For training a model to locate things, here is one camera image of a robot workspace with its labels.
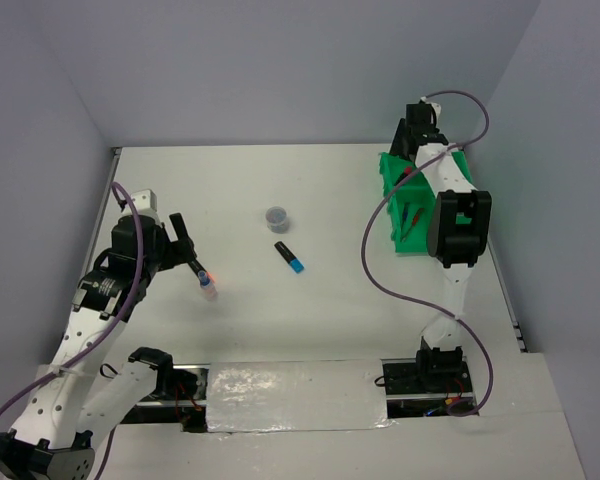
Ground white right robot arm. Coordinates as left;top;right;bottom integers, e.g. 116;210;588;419
390;98;492;391

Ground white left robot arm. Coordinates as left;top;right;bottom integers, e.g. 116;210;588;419
0;213;199;479

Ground clear jar of pins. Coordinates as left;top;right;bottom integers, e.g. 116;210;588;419
265;206;290;234

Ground left aluminium table rail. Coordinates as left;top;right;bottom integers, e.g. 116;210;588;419
49;145;122;367

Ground blue ballpoint pen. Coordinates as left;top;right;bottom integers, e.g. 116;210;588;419
401;203;410;231

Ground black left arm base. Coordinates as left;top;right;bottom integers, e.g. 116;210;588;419
122;364;210;433

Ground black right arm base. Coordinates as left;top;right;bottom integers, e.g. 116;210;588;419
374;347;477;419

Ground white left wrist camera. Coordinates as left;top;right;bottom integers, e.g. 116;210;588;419
130;189;158;216

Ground pink cap black highlighter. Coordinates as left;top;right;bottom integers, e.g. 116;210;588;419
395;167;413;185

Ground small clear glue bottle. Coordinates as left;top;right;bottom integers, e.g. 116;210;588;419
200;279;218;301

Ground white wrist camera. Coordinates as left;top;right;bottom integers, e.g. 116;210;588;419
130;189;158;216
419;97;442;123

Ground blue cap black highlighter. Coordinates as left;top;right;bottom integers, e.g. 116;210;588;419
274;241;304;274

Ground silver tape sheet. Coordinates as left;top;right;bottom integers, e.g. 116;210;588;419
206;360;390;433

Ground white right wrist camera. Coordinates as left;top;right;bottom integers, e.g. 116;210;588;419
419;97;442;123

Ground green compartment organizer tray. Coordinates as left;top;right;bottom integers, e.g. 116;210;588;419
379;152;492;256

